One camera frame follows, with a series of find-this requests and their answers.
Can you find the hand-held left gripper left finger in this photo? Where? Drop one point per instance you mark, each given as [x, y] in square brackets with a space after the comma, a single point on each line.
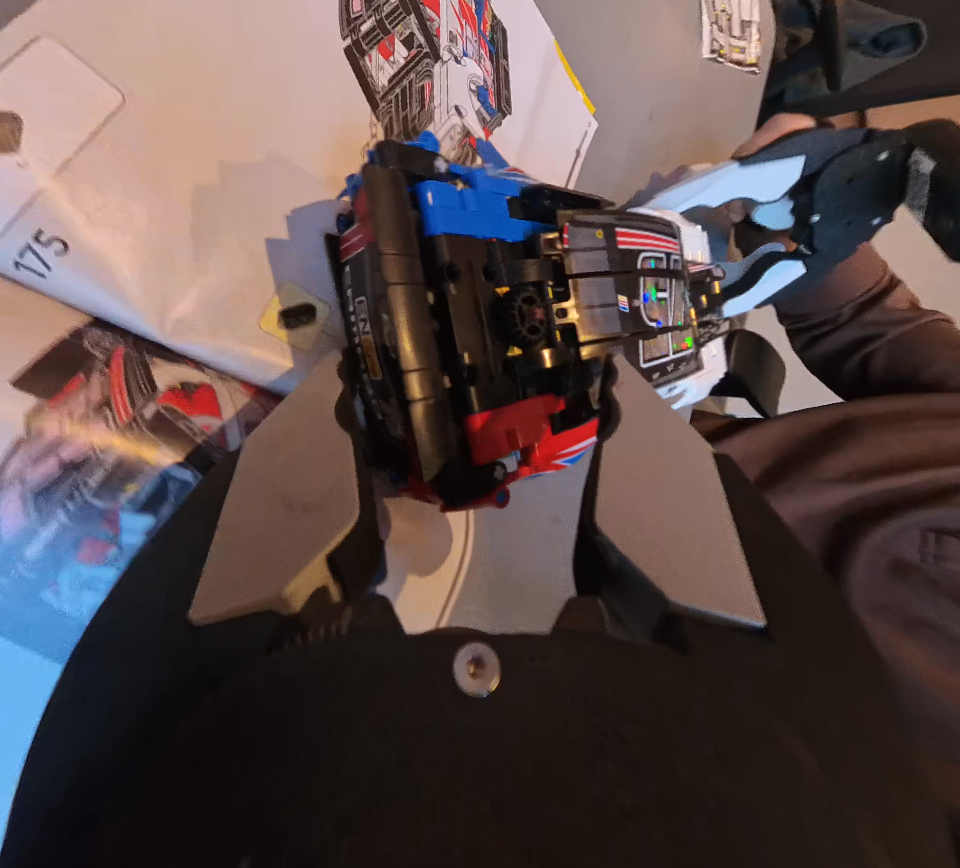
[285, 508]

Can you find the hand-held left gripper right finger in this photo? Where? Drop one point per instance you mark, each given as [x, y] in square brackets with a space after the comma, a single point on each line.
[675, 508]

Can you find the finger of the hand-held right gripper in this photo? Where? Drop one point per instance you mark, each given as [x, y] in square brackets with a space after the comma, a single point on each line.
[735, 182]
[772, 275]

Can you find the toy brick race car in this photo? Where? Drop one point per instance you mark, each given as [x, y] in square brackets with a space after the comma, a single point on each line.
[487, 320]

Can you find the instruction booklet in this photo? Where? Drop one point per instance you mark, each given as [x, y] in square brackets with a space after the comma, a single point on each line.
[187, 133]

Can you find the person's right hand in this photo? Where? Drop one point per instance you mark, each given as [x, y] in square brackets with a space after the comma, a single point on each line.
[776, 133]

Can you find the person's dark sweater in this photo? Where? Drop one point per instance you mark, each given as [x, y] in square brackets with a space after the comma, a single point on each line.
[862, 508]

